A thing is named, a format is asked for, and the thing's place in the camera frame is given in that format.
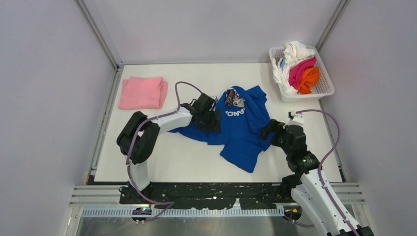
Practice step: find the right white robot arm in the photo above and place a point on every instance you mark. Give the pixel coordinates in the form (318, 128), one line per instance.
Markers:
(308, 185)

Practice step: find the white t shirt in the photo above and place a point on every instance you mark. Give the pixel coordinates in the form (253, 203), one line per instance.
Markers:
(294, 53)

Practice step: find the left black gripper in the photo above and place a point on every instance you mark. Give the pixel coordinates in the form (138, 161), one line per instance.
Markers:
(212, 120)

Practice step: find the folded pink t shirt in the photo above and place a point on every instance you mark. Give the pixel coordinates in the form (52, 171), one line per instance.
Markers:
(143, 93)

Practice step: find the white slotted cable duct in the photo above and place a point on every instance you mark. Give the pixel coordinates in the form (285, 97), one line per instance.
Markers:
(132, 211)

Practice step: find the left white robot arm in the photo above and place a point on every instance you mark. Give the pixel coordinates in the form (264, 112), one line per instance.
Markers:
(138, 138)

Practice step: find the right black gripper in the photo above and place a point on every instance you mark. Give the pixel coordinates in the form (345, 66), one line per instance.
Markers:
(269, 129)

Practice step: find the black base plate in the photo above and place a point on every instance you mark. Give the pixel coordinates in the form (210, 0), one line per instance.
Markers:
(213, 196)

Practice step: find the blue printed t shirt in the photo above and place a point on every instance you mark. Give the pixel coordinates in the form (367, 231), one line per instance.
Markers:
(243, 114)

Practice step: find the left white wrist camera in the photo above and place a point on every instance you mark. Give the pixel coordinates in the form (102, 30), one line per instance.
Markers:
(214, 98)

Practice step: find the white laundry basket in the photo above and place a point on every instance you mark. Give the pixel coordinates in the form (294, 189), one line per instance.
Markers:
(324, 87)

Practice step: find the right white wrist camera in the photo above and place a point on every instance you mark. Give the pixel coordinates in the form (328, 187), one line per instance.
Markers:
(295, 119)

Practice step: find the magenta t shirt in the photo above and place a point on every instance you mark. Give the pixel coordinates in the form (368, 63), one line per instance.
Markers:
(297, 71)

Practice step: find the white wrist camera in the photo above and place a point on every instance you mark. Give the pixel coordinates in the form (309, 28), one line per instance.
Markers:
(214, 98)
(295, 119)

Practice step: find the orange t shirt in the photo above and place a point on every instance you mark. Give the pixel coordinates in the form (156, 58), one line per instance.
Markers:
(309, 79)

